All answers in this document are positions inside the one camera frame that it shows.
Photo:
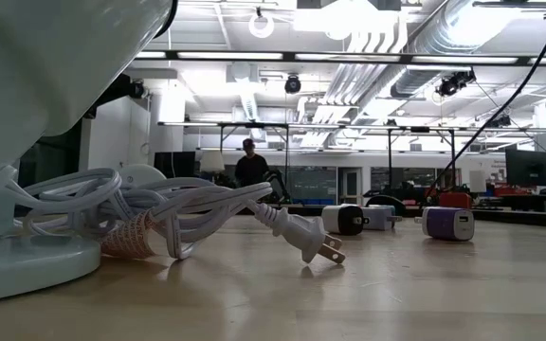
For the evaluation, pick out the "lavender power adapter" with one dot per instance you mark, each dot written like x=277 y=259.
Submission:
x=378 y=218

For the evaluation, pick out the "purple and white wall charger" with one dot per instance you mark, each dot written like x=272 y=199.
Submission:
x=443 y=222

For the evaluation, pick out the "person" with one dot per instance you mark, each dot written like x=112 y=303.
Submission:
x=251 y=170

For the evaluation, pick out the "white shade table lamp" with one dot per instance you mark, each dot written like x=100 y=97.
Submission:
x=212 y=161

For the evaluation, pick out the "pale green desk lamp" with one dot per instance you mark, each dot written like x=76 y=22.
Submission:
x=41 y=71

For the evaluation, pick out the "black metal workstation frame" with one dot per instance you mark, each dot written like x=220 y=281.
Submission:
x=254 y=125

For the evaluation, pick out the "white and black wall charger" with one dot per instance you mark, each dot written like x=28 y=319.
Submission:
x=344 y=220

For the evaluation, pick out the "black dome camera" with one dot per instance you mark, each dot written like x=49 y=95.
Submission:
x=293 y=85

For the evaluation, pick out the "black aluminium rig frame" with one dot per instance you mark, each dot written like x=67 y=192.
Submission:
x=524 y=219

